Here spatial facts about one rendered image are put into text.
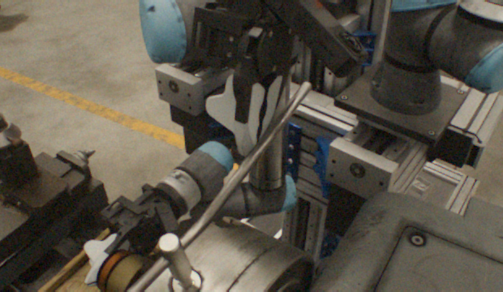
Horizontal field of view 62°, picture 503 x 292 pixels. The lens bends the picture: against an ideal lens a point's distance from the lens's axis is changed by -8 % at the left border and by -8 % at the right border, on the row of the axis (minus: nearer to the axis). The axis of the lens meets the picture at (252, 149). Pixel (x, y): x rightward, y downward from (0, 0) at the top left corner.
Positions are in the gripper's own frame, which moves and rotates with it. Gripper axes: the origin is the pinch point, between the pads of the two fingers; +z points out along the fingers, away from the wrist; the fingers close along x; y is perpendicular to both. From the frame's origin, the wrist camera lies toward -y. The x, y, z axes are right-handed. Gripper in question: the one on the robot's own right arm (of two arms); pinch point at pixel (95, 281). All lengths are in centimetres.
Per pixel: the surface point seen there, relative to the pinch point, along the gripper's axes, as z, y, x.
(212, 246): -6.5, -18.8, 15.2
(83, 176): -22.5, 34.1, -12.4
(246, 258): -7.5, -23.0, 15.0
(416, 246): -17.7, -39.5, 17.2
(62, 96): -127, 219, -108
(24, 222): -4.6, 32.2, -11.3
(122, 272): -2.2, -4.8, 3.8
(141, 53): -206, 217, -108
